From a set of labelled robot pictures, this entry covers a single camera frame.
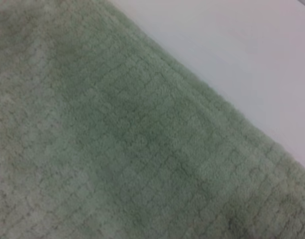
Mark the green ribbed towel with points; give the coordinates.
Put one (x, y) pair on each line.
(117, 149)

